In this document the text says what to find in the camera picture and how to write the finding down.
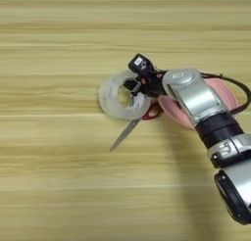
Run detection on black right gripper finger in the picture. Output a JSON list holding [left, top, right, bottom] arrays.
[[123, 79, 142, 97]]

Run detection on clear tape roll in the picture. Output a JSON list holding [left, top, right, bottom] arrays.
[[98, 70, 153, 121]]

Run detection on black box with white label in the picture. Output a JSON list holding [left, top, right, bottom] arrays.
[[127, 52, 155, 77]]

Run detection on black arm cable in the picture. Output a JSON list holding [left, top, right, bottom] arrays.
[[200, 72, 251, 116]]

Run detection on red handled scissors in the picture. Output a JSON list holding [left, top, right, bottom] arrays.
[[109, 102, 164, 153]]

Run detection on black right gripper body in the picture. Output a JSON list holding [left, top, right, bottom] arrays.
[[138, 70, 168, 98]]

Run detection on pink round plate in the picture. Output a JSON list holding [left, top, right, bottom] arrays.
[[157, 76, 239, 129]]

